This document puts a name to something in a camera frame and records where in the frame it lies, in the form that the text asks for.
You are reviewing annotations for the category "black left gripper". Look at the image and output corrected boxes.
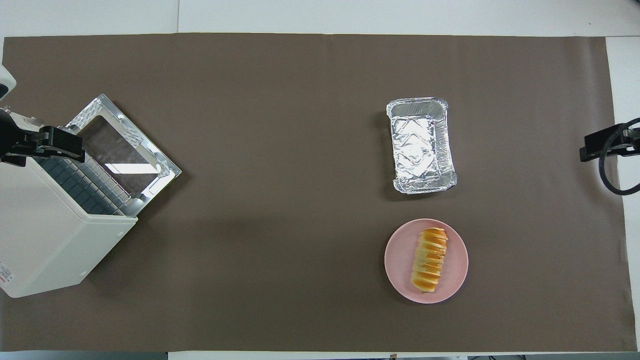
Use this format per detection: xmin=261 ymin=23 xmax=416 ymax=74
xmin=0 ymin=111 xmax=86 ymax=167

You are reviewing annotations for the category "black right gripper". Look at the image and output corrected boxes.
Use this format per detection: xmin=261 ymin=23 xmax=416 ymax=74
xmin=580 ymin=125 xmax=640 ymax=162

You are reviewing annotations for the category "aluminium foil tray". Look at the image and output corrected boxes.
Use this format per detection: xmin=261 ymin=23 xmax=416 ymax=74
xmin=385 ymin=97 xmax=458 ymax=195

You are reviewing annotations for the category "glazed bread loaf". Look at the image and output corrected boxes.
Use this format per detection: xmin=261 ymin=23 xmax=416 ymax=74
xmin=410 ymin=227 xmax=449 ymax=292

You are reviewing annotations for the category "white toaster oven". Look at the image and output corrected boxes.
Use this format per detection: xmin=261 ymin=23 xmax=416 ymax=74
xmin=0 ymin=107 xmax=139 ymax=299

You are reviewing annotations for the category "pink round plate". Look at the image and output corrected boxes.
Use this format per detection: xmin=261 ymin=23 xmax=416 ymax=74
xmin=384 ymin=218 xmax=470 ymax=304

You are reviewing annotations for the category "brown paper table mat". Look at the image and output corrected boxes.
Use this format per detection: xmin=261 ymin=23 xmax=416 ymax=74
xmin=0 ymin=33 xmax=638 ymax=353

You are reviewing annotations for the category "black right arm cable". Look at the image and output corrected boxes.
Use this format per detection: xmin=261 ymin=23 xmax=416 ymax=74
xmin=598 ymin=118 xmax=640 ymax=196

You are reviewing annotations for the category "glass oven door, metal frame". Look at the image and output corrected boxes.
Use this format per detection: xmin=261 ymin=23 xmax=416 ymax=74
xmin=64 ymin=93 xmax=183 ymax=203

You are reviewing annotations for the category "wire oven rack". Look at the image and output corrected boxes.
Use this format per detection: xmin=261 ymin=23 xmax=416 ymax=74
xmin=37 ymin=150 xmax=138 ymax=217

